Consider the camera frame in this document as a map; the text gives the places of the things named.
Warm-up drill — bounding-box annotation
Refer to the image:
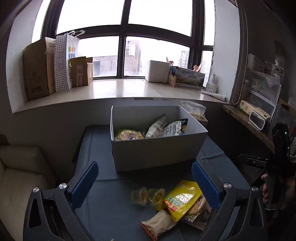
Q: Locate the white pump bottle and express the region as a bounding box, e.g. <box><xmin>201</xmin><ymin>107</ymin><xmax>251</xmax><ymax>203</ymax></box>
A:
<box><xmin>206</xmin><ymin>73</ymin><xmax>218</xmax><ymax>93</ymax></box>

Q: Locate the blue table cloth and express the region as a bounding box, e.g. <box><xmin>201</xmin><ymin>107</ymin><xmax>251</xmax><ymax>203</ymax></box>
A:
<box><xmin>72</xmin><ymin>124</ymin><xmax>251</xmax><ymax>241</ymax></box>

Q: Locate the white dotted paper bag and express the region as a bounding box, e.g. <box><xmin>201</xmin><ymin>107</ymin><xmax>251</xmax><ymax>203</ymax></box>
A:
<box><xmin>54</xmin><ymin>30</ymin><xmax>85</xmax><ymax>92</ymax></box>

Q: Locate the clear plastic drawer organizer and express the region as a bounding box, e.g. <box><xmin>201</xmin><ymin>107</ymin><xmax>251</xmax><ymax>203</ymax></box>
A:
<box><xmin>245</xmin><ymin>71</ymin><xmax>281</xmax><ymax>118</ymax></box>

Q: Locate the white digital clock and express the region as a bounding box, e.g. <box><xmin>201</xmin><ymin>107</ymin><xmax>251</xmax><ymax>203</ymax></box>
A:
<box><xmin>249</xmin><ymin>111</ymin><xmax>266</xmax><ymax>131</ymax></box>

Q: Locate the large brown cardboard box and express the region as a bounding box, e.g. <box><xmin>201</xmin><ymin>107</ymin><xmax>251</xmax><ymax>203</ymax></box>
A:
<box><xmin>23</xmin><ymin>37</ymin><xmax>56</xmax><ymax>101</ymax></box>

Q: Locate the tissue pack beige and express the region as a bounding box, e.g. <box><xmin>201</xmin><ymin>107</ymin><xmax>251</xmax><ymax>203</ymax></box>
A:
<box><xmin>181</xmin><ymin>101</ymin><xmax>208</xmax><ymax>127</ymax></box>

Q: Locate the beige carton on shelf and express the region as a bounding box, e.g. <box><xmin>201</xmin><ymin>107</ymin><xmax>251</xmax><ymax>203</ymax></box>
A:
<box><xmin>239</xmin><ymin>100</ymin><xmax>271</xmax><ymax>120</ymax></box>

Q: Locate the grey open storage box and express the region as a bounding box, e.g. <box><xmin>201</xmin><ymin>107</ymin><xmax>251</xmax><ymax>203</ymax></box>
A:
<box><xmin>110</xmin><ymin>105</ymin><xmax>208</xmax><ymax>172</ymax></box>

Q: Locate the small beige snack pack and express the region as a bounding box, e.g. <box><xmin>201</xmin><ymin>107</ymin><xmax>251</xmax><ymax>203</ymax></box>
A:
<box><xmin>140</xmin><ymin>210</ymin><xmax>177</xmax><ymax>240</ymax></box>

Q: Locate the white rice cracker bag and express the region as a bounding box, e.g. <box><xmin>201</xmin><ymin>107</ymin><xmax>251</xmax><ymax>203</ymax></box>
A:
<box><xmin>145</xmin><ymin>115</ymin><xmax>167</xmax><ymax>138</ymax></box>

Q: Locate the jelly cup one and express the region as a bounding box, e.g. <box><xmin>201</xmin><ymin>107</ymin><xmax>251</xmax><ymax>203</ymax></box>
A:
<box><xmin>130</xmin><ymin>187</ymin><xmax>147</xmax><ymax>206</ymax></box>

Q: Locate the printed landscape tissue box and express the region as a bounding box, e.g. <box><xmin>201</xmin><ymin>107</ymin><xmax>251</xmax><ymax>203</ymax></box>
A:
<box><xmin>174</xmin><ymin>67</ymin><xmax>205</xmax><ymax>89</ymax></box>

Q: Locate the black window frame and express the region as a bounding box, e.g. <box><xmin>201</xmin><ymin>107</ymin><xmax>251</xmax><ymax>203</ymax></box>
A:
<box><xmin>42</xmin><ymin>1</ymin><xmax>213</xmax><ymax>78</ymax></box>

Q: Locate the wooden side shelf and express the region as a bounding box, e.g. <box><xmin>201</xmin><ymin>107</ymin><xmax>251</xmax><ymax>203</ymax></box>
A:
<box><xmin>223</xmin><ymin>105</ymin><xmax>274</xmax><ymax>154</ymax></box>

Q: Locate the small brown cardboard box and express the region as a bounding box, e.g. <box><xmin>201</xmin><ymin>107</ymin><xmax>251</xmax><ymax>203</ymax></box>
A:
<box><xmin>69</xmin><ymin>57</ymin><xmax>93</xmax><ymax>87</ymax></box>

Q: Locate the white box on sill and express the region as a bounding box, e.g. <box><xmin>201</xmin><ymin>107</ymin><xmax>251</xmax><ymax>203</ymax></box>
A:
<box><xmin>145</xmin><ymin>60</ymin><xmax>170</xmax><ymax>84</ymax></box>

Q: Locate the cream leather sofa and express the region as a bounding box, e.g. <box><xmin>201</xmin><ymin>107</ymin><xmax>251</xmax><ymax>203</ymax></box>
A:
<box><xmin>1</xmin><ymin>146</ymin><xmax>54</xmax><ymax>240</ymax></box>

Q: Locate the person's right hand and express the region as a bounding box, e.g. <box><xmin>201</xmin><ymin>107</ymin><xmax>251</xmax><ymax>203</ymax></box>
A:
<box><xmin>261</xmin><ymin>174</ymin><xmax>295</xmax><ymax>203</ymax></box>

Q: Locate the brown long snack pack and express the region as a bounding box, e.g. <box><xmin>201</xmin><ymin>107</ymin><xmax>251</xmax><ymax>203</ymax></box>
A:
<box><xmin>181</xmin><ymin>194</ymin><xmax>212</xmax><ymax>230</ymax></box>

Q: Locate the yellow snack bag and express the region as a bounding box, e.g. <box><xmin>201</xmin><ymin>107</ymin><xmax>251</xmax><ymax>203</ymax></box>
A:
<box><xmin>163</xmin><ymin>180</ymin><xmax>202</xmax><ymax>222</ymax></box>

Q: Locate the white tube on sill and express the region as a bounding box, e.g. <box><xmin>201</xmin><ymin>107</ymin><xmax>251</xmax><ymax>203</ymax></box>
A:
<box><xmin>201</xmin><ymin>91</ymin><xmax>226</xmax><ymax>101</ymax></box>

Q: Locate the silver dark snack bag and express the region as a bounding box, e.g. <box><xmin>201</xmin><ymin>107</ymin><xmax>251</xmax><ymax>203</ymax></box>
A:
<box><xmin>163</xmin><ymin>118</ymin><xmax>188</xmax><ymax>137</ymax></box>

